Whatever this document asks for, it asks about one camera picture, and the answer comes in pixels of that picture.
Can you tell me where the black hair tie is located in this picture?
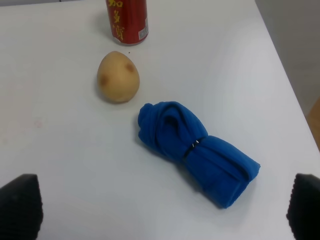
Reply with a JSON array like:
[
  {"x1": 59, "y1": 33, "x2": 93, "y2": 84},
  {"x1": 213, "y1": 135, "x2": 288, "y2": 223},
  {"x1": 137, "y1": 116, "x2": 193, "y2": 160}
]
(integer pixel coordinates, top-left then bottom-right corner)
[{"x1": 183, "y1": 137, "x2": 205, "y2": 159}]

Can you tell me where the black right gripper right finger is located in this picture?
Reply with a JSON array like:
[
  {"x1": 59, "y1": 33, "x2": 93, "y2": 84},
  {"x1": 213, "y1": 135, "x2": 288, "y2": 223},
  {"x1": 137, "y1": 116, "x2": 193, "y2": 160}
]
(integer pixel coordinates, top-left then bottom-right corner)
[{"x1": 286, "y1": 173, "x2": 320, "y2": 240}]

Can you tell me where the red drink can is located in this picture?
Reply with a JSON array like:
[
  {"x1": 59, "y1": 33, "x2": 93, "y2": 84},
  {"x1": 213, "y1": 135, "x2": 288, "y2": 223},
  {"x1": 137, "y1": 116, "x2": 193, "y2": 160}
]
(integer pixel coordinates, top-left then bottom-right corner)
[{"x1": 105, "y1": 0, "x2": 149, "y2": 45}]

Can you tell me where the rolled blue towel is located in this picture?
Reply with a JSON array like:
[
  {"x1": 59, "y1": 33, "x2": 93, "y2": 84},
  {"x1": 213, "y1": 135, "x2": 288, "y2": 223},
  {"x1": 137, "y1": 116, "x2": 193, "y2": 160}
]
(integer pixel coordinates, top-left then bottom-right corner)
[{"x1": 137, "y1": 101, "x2": 261, "y2": 209}]

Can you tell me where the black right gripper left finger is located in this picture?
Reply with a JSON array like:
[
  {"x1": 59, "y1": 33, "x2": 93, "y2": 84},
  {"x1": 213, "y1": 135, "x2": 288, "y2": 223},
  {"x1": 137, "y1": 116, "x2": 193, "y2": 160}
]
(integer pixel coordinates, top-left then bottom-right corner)
[{"x1": 0, "y1": 174, "x2": 44, "y2": 240}]

